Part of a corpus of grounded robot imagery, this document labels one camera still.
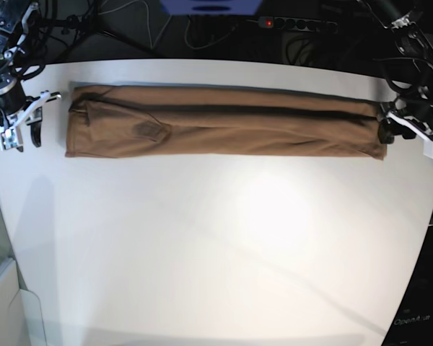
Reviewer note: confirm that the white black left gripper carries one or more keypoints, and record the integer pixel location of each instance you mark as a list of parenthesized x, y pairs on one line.
[(406, 116)]

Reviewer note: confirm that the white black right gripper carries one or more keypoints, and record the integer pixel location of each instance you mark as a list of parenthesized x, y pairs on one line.
[(15, 108)]

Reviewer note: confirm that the brown T-shirt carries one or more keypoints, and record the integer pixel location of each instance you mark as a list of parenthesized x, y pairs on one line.
[(129, 121)]

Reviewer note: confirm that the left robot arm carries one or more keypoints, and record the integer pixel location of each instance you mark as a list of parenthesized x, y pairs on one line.
[(414, 46)]

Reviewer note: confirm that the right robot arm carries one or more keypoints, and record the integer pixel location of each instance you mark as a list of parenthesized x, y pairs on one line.
[(19, 40)]

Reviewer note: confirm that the black power strip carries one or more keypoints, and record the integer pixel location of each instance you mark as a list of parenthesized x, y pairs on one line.
[(293, 24)]

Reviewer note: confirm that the black tripod stand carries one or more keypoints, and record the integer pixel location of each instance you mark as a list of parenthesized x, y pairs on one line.
[(85, 26)]

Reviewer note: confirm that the white foam board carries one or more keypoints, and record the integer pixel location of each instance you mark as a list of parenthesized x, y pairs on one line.
[(21, 321)]

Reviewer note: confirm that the black OpenArm box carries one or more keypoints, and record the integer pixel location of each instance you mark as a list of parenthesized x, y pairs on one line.
[(413, 322)]

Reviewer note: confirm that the blue plastic object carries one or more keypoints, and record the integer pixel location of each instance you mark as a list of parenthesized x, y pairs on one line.
[(211, 7)]

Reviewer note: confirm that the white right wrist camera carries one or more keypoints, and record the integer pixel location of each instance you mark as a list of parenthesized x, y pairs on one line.
[(10, 139)]

